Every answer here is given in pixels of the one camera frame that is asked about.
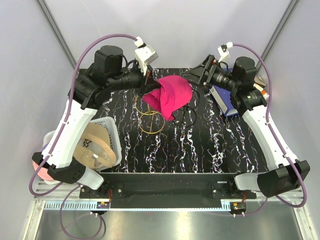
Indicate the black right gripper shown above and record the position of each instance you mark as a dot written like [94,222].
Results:
[195,74]

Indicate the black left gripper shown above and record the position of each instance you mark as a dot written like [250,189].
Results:
[151,82]

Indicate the magenta mesh cap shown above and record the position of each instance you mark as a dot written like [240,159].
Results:
[174,93]

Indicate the beige baseball cap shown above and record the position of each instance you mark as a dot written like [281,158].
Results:
[94,148]

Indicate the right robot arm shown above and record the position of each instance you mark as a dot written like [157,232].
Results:
[285,172]

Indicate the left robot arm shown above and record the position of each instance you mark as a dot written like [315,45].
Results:
[90,88]

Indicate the stack of books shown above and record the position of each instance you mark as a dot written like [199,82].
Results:
[260,85]

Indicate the blue binder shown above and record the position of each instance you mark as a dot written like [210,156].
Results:
[222,100]

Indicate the white plastic basket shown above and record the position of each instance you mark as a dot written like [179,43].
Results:
[109,124]

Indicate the pink cap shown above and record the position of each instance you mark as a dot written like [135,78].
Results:
[43,172]

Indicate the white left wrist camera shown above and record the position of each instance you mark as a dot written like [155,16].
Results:
[145,54]

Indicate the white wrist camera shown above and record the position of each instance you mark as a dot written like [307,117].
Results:
[223,51]
[145,54]

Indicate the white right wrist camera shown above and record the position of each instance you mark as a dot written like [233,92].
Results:
[223,51]

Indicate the gold wire hat stand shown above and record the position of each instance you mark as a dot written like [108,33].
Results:
[150,122]

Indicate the black wire hat stand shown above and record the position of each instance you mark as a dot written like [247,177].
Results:
[186,116]

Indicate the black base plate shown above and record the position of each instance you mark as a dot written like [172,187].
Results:
[167,191]

